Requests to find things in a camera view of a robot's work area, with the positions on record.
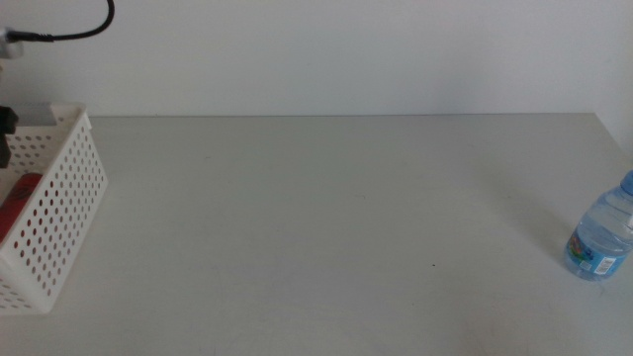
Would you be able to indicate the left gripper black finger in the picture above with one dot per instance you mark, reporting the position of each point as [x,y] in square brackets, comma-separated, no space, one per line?
[6,121]

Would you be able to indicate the red cola can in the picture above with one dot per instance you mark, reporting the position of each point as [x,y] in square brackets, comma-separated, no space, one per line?
[17,198]

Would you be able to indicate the clear water bottle blue cap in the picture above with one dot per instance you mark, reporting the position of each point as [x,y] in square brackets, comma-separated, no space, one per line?
[601,232]

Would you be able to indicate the white perforated plastic basket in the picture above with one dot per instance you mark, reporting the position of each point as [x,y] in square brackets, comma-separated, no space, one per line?
[59,207]

